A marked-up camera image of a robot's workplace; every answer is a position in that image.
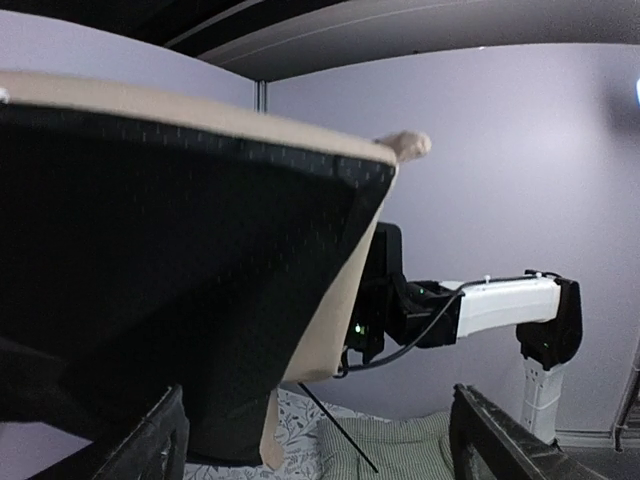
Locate floral white table mat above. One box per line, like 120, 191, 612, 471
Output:
182, 387, 361, 480

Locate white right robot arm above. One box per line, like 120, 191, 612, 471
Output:
338, 223, 583, 444

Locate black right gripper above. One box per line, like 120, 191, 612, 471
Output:
344, 222, 415, 365

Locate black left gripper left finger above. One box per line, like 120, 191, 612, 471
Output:
29, 383, 191, 480

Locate beige fabric pet tent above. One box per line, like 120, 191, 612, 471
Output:
1, 71, 431, 467

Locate green checkered pet cushion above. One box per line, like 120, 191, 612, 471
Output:
317, 412, 454, 480

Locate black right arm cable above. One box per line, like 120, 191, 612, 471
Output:
333, 279, 561, 378

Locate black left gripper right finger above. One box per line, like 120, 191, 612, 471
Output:
449, 384, 602, 480

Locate right aluminium frame post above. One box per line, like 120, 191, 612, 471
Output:
254, 80, 268, 113

